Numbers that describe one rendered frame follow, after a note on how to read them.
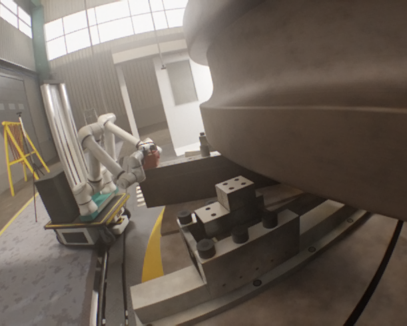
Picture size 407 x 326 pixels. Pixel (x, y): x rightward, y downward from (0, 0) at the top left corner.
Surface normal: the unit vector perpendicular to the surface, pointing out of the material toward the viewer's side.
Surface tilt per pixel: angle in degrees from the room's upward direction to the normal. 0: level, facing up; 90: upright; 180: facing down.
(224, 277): 90
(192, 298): 72
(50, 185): 90
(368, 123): 90
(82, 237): 90
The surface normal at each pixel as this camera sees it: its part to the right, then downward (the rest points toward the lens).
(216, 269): 0.35, 0.22
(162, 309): 0.26, -0.09
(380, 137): -0.81, 0.34
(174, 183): -0.03, 0.31
